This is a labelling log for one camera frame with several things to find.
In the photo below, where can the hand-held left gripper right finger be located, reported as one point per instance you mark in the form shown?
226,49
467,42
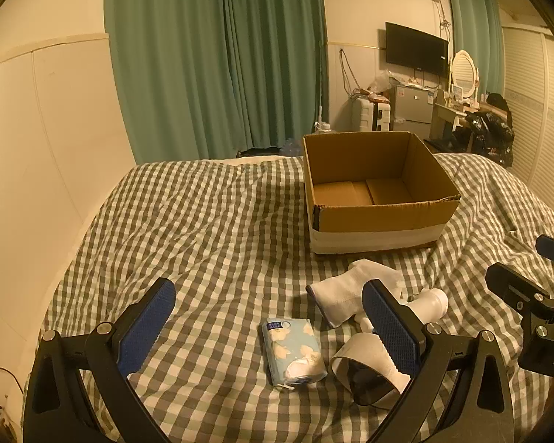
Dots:
390,327

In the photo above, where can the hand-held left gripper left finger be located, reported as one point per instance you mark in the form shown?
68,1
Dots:
143,327

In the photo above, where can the white plastic bottle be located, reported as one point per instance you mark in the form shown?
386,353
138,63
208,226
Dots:
431,305

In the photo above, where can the white sock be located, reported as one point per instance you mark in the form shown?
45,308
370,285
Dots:
337,295

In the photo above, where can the floral tissue pack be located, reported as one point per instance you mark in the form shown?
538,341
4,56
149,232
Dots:
293,348

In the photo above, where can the cardboard box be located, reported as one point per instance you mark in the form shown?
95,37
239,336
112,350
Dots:
378,221

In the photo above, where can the green checked bed sheet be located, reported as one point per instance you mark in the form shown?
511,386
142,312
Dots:
221,240

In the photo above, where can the black plastic bag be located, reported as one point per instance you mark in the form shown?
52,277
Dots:
491,131

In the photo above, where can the white louvered wardrobe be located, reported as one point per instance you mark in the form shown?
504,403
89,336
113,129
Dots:
535,101

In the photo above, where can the white dressing table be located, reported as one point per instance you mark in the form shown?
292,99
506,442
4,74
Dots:
443,117

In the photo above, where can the oval white vanity mirror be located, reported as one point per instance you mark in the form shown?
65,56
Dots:
464,71

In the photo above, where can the grey mini fridge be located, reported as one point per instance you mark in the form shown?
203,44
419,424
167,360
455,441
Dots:
413,108

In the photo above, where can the clear water jug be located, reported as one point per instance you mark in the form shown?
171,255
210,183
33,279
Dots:
291,148

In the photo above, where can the dark floor item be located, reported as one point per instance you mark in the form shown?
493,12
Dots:
258,151

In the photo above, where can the white suitcase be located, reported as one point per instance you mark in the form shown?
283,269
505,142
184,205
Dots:
362,113

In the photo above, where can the narrow green curtain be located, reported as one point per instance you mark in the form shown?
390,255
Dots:
471,27

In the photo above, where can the wide green curtain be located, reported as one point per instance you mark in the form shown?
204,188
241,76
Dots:
203,64

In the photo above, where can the black wall television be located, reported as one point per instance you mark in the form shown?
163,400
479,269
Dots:
415,50

